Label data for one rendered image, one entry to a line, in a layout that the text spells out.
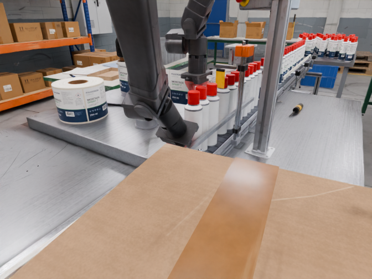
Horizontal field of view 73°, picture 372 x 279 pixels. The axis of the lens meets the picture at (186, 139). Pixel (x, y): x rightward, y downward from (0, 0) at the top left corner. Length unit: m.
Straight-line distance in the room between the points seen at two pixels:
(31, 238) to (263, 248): 0.56
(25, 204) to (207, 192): 0.61
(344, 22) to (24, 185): 8.08
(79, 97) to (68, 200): 0.45
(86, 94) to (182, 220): 0.89
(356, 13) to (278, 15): 7.54
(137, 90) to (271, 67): 0.49
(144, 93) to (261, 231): 0.34
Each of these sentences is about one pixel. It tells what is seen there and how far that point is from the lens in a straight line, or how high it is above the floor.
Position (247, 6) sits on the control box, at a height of 1.29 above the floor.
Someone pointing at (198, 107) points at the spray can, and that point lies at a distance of 0.69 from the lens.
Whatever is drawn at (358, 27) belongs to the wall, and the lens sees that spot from 8.37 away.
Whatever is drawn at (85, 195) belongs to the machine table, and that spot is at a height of 0.83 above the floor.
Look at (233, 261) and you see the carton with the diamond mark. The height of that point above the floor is 1.12.
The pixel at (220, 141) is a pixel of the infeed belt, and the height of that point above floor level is 0.88.
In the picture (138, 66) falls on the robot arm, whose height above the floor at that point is 1.20.
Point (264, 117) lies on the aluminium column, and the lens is 0.89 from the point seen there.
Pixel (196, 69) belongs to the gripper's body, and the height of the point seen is 1.12.
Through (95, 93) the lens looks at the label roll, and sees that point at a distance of 1.07.
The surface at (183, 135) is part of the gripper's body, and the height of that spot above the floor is 1.00.
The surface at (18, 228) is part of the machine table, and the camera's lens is 0.73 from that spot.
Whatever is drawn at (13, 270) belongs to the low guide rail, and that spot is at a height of 0.92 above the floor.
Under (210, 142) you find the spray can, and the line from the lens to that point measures 0.83.
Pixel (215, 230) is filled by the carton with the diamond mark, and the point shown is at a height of 1.12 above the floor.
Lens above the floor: 1.27
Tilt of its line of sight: 26 degrees down
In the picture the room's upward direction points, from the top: straight up
